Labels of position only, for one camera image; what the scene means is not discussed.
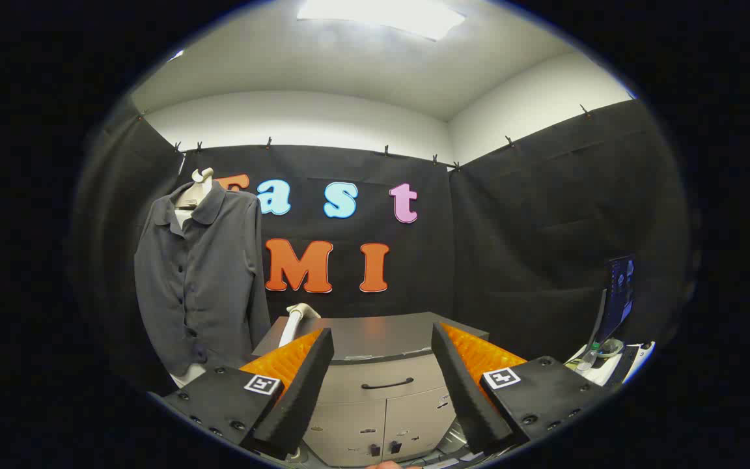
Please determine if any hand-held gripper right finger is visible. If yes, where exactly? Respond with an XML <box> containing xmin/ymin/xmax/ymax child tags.
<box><xmin>431</xmin><ymin>322</ymin><xmax>612</xmax><ymax>455</ymax></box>

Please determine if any white garment steamer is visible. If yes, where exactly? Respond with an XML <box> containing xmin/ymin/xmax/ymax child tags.
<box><xmin>277</xmin><ymin>303</ymin><xmax>321</xmax><ymax>349</ymax></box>

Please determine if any ceiling light panel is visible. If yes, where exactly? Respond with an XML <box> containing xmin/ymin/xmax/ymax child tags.
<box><xmin>297</xmin><ymin>0</ymin><xmax>467</xmax><ymax>41</ymax></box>

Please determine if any dark grey button shirt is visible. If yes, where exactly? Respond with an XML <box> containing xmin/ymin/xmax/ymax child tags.
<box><xmin>134</xmin><ymin>181</ymin><xmax>271</xmax><ymax>378</ymax></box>

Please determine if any cream clothes hanger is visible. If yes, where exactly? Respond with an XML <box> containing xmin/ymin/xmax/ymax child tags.
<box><xmin>173</xmin><ymin>167</ymin><xmax>214</xmax><ymax>210</ymax></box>

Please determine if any white board under shirt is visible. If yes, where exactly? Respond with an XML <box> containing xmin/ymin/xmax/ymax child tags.
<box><xmin>170</xmin><ymin>363</ymin><xmax>208</xmax><ymax>389</ymax></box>

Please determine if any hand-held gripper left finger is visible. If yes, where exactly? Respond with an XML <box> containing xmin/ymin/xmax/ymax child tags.
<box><xmin>161</xmin><ymin>328</ymin><xmax>335</xmax><ymax>461</ymax></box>

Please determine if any computer monitor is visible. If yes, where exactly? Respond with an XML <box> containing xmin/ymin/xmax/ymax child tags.
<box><xmin>593</xmin><ymin>254</ymin><xmax>636</xmax><ymax>346</ymax></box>

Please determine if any grey cabinet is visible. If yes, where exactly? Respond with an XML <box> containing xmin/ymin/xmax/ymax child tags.
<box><xmin>251</xmin><ymin>311</ymin><xmax>490</xmax><ymax>467</ymax></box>

